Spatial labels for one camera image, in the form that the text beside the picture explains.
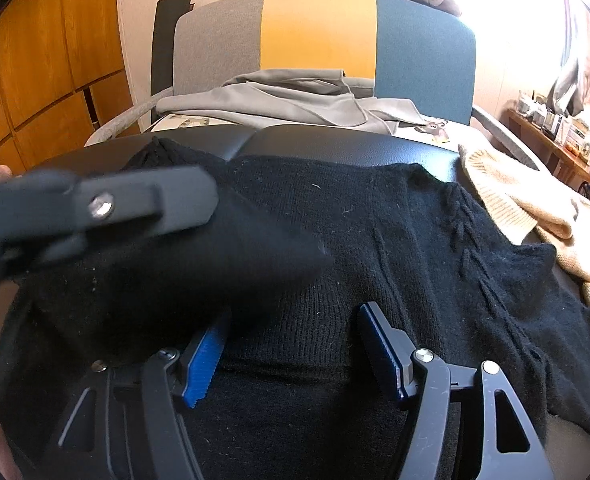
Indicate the wooden sideboard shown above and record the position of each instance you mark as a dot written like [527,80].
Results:
[540,140]

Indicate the black upright post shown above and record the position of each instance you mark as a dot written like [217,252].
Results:
[165,50]

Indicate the beige knit sweater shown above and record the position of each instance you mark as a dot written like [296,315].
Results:
[505,190]

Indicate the grey yellow blue chair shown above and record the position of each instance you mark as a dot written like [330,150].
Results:
[320,30]

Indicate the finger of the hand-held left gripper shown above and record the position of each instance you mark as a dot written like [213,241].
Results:
[140,200]

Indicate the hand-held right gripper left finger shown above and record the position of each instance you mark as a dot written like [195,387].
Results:
[205,357]

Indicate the grey garment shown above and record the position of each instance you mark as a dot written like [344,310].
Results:
[275,102]

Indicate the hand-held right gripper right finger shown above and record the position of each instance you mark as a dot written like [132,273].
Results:
[382,355]

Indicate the black knit sweater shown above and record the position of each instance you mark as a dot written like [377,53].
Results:
[300,240]

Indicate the wooden cabinet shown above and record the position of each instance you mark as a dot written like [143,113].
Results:
[50,60]

